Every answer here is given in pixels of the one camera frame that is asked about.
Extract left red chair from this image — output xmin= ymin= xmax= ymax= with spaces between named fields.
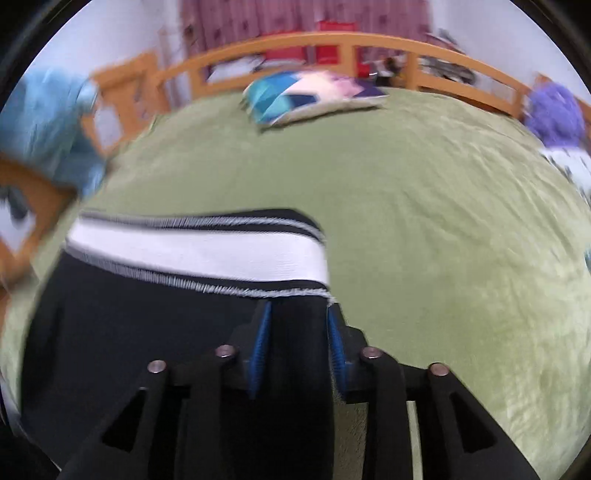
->
xmin=262 ymin=30 xmax=309 ymax=63

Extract cluttered desk behind bed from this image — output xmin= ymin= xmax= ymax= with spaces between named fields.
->
xmin=363 ymin=29 xmax=477 ymax=87

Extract small light blue case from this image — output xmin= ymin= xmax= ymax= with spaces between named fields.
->
xmin=584 ymin=248 xmax=591 ymax=272

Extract black pants white stripes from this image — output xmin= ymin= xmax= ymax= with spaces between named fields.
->
xmin=20 ymin=209 xmax=335 ymax=479

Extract light blue plush towel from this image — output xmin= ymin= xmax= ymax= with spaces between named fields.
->
xmin=1 ymin=68 xmax=106 ymax=197

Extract purple plush monster toy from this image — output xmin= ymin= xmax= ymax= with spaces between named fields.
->
xmin=525 ymin=81 xmax=585 ymax=148

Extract wooden bed frame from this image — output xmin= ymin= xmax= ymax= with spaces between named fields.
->
xmin=0 ymin=31 xmax=591 ymax=296

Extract colourful geometric pillow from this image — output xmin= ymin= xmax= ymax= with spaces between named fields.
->
xmin=240 ymin=70 xmax=388 ymax=129

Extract green plush bed blanket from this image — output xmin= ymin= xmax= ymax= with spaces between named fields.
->
xmin=90 ymin=90 xmax=590 ymax=479

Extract white flower-print pillow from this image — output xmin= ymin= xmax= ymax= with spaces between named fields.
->
xmin=540 ymin=147 xmax=591 ymax=204

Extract maroon striped curtain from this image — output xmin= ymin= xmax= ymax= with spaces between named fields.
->
xmin=180 ymin=0 xmax=432 ymax=55

